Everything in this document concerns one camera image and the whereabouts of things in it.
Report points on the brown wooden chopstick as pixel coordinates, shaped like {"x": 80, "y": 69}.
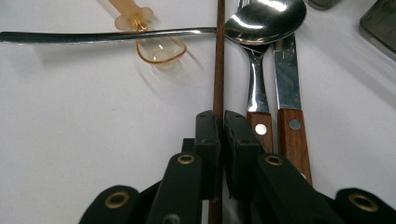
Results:
{"x": 219, "y": 68}

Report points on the smoky clear plastic bin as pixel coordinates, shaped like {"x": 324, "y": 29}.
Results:
{"x": 381, "y": 28}
{"x": 322, "y": 3}

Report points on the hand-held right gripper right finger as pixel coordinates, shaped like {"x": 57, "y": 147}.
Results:
{"x": 243, "y": 155}

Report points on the translucent orange plastic spoon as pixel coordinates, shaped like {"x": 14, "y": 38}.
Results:
{"x": 130, "y": 12}

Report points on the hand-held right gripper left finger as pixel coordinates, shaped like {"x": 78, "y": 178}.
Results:
{"x": 207, "y": 149}

